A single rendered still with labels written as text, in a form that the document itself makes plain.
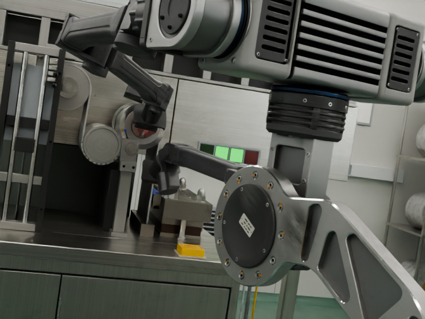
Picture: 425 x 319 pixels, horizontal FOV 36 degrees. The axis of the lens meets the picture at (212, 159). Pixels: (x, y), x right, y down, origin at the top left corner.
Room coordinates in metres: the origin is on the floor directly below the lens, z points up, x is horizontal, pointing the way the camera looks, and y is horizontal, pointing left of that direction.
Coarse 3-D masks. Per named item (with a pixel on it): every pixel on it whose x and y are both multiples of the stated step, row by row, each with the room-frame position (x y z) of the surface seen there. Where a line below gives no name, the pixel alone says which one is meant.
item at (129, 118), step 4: (132, 112) 2.09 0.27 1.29; (128, 116) 2.09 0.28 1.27; (132, 116) 2.09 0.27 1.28; (128, 120) 2.09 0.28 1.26; (128, 124) 2.09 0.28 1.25; (128, 128) 2.09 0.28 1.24; (160, 128) 2.12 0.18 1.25; (128, 132) 2.09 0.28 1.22; (156, 132) 2.11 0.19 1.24; (128, 136) 2.09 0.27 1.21; (132, 136) 2.10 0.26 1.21; (152, 136) 2.11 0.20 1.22; (156, 136) 2.11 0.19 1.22; (140, 140) 2.10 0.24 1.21; (144, 140) 2.11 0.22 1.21; (148, 140) 2.11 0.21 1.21; (152, 140) 2.11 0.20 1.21
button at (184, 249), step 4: (180, 244) 1.93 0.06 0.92; (184, 244) 1.94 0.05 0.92; (188, 244) 1.95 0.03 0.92; (192, 244) 1.96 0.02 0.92; (180, 248) 1.90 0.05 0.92; (184, 248) 1.88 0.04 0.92; (188, 248) 1.89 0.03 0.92; (192, 248) 1.90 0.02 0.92; (196, 248) 1.91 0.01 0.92; (200, 248) 1.92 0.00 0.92; (180, 252) 1.89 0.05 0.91; (184, 252) 1.88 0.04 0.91; (188, 252) 1.89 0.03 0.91; (192, 252) 1.89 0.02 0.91; (196, 252) 1.89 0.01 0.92; (200, 252) 1.90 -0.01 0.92; (204, 252) 1.90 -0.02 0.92; (196, 256) 1.89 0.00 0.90; (200, 256) 1.90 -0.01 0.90
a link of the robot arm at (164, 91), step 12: (84, 60) 1.51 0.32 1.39; (108, 60) 1.55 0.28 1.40; (120, 60) 1.57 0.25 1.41; (132, 60) 1.64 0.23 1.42; (96, 72) 1.52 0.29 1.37; (120, 72) 1.60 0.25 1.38; (132, 72) 1.64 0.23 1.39; (144, 72) 1.70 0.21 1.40; (132, 84) 1.70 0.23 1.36; (144, 84) 1.71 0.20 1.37; (156, 84) 1.78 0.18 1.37; (144, 96) 1.80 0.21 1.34; (156, 96) 1.79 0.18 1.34; (168, 96) 1.86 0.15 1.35
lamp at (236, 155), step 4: (232, 148) 2.52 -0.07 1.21; (232, 152) 2.52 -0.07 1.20; (236, 152) 2.52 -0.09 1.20; (240, 152) 2.53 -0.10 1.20; (232, 156) 2.52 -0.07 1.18; (236, 156) 2.52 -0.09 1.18; (240, 156) 2.53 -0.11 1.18; (232, 160) 2.52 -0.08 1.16; (236, 160) 2.53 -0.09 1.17; (240, 160) 2.53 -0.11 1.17
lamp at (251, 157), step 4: (248, 152) 2.54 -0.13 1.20; (252, 152) 2.54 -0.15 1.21; (256, 152) 2.54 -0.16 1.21; (248, 156) 2.54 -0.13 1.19; (252, 156) 2.54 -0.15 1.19; (256, 156) 2.54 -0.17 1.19; (248, 160) 2.54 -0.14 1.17; (252, 160) 2.54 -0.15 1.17; (256, 160) 2.55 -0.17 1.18; (256, 164) 2.55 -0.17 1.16
